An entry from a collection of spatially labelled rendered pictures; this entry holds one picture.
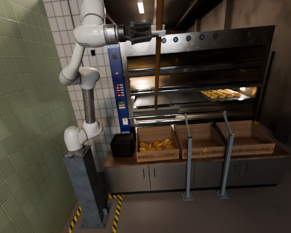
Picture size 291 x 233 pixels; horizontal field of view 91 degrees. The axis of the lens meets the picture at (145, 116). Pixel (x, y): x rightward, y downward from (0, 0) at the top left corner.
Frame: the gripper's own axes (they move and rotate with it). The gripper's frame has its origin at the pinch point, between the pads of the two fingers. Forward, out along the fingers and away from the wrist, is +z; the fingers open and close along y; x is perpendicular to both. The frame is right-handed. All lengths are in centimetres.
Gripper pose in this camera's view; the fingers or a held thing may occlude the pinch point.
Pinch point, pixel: (158, 30)
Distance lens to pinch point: 82.8
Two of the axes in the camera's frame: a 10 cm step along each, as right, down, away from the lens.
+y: 0.6, 9.4, -3.3
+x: -0.4, -3.3, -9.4
